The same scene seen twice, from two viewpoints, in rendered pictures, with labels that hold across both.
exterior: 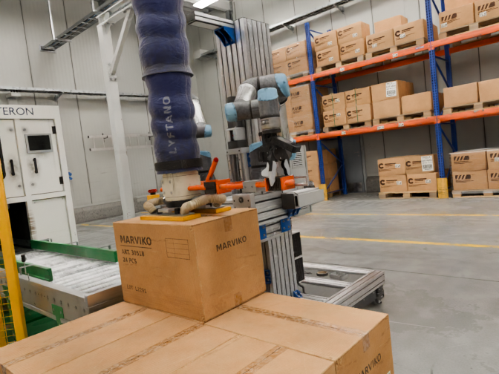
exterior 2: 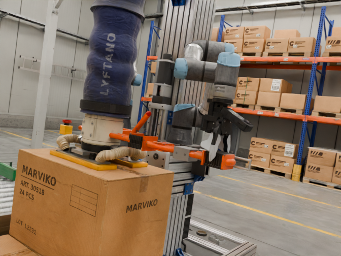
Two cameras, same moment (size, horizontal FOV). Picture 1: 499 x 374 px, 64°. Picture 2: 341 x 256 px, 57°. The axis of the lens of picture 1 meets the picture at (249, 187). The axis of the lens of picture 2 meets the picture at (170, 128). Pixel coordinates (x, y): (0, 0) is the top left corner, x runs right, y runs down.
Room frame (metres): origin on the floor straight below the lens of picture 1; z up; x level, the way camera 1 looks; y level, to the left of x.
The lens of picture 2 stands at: (0.47, 0.16, 1.20)
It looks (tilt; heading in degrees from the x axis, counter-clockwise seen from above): 3 degrees down; 354
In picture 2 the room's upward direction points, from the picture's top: 8 degrees clockwise
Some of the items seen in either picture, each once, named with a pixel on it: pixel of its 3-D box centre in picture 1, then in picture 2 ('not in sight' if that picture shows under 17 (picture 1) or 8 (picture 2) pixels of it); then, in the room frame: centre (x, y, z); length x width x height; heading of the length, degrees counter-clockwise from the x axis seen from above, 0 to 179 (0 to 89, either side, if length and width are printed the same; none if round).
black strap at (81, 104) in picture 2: (179, 164); (106, 107); (1.91, 0.32, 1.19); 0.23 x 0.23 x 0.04
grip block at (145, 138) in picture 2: (217, 186); (142, 141); (1.74, 0.14, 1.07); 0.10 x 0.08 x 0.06; 137
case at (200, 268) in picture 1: (188, 256); (90, 203); (1.91, 0.33, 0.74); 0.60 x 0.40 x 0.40; 49
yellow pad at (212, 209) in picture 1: (200, 206); (115, 154); (1.98, 0.26, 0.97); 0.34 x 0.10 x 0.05; 47
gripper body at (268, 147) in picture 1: (271, 145); (218, 116); (1.52, -0.10, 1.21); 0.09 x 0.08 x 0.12; 47
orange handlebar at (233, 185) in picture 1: (228, 183); (152, 139); (1.87, 0.09, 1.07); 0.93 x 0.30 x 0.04; 47
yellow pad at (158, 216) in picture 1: (168, 213); (81, 155); (1.84, 0.39, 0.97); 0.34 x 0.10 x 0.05; 47
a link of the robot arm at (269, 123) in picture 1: (269, 124); (223, 93); (1.52, -0.10, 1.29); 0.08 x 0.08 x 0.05
